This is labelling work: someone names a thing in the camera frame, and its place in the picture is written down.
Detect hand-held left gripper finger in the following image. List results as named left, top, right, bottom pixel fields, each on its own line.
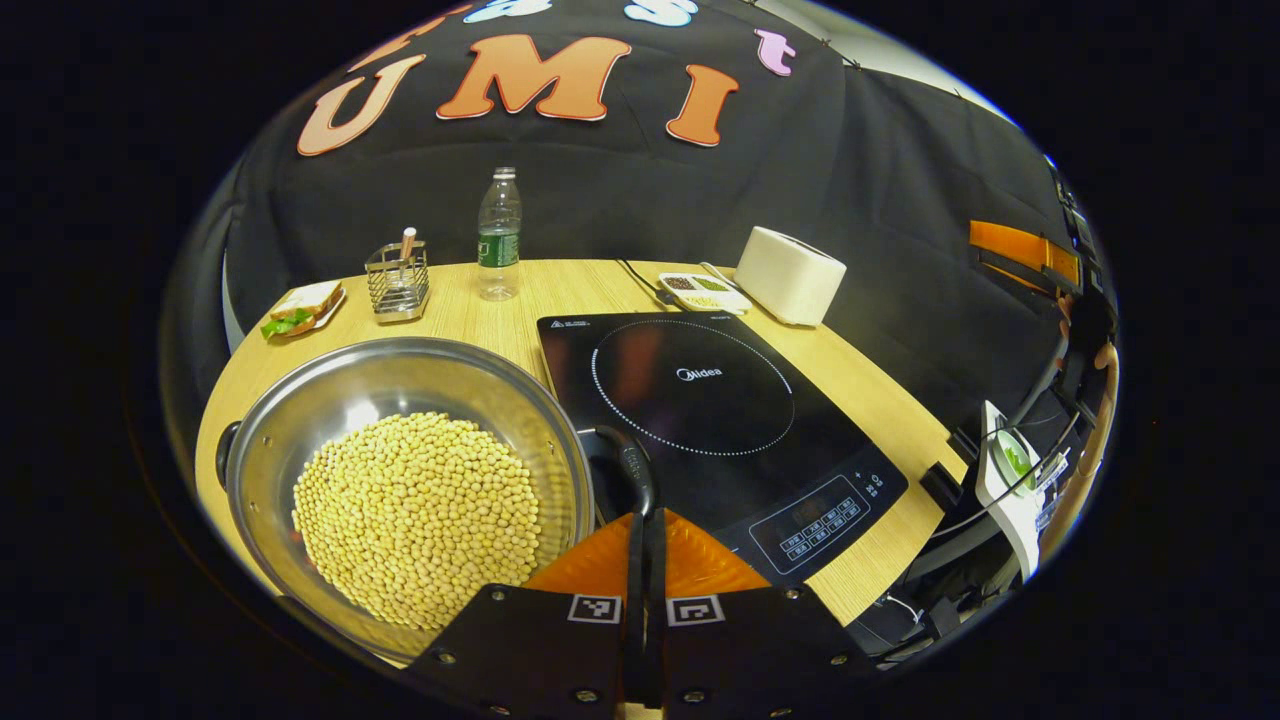
left=400, top=510, right=651, bottom=720
left=646, top=508, right=881, bottom=720

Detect black induction cooktop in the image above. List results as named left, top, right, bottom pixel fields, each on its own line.
left=537, top=312, right=909, bottom=589

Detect stainless steel pot black handles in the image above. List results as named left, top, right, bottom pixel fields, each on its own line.
left=215, top=337, right=658, bottom=666

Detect white device with green button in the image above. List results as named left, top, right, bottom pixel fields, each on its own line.
left=975, top=400, right=1066, bottom=583

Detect pile of yellow soybeans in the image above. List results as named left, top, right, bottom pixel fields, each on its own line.
left=292, top=412, right=543, bottom=631

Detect white toaster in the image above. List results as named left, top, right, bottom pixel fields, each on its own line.
left=735, top=226, right=847, bottom=327

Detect small black box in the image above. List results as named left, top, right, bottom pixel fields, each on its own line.
left=920, top=460, right=967, bottom=513

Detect white divided dish of beans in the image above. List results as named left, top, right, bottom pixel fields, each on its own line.
left=658, top=272, right=753, bottom=316

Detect clear plastic water bottle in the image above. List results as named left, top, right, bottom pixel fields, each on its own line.
left=477, top=167, right=523, bottom=302

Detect black backdrop cloth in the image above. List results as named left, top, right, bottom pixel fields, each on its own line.
left=160, top=0, right=1111, bottom=481

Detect sandwich with lettuce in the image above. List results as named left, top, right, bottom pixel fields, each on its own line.
left=262, top=280, right=344, bottom=339

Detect black power cable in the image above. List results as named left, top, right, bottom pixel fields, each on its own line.
left=615, top=258, right=681, bottom=306

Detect metal wire utensil holder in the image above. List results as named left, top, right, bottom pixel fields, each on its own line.
left=364, top=240, right=431, bottom=323

